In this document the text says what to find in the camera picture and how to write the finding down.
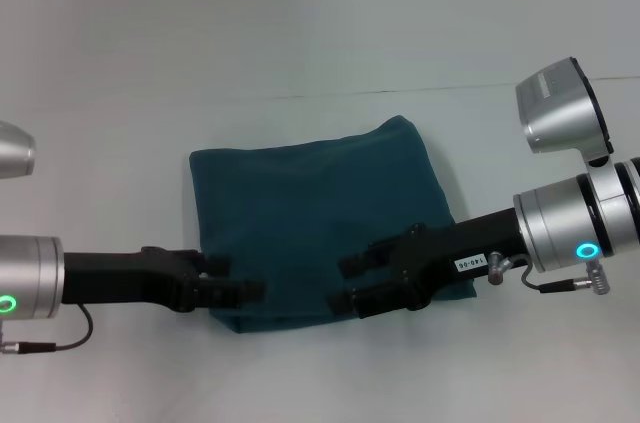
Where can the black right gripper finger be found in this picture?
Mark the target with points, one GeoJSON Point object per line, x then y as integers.
{"type": "Point", "coordinates": [367, 260]}
{"type": "Point", "coordinates": [370, 300]}

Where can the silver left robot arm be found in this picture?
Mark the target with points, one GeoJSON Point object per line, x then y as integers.
{"type": "Point", "coordinates": [27, 278]}

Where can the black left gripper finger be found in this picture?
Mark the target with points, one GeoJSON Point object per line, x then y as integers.
{"type": "Point", "coordinates": [230, 292]}
{"type": "Point", "coordinates": [215, 265]}

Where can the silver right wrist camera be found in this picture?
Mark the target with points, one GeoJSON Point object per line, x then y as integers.
{"type": "Point", "coordinates": [560, 108]}

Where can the blue t-shirt with white print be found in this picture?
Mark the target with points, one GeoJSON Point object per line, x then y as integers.
{"type": "Point", "coordinates": [320, 203]}

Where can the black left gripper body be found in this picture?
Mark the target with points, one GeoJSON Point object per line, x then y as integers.
{"type": "Point", "coordinates": [130, 278]}

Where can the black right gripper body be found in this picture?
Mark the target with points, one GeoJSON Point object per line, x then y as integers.
{"type": "Point", "coordinates": [450, 258]}

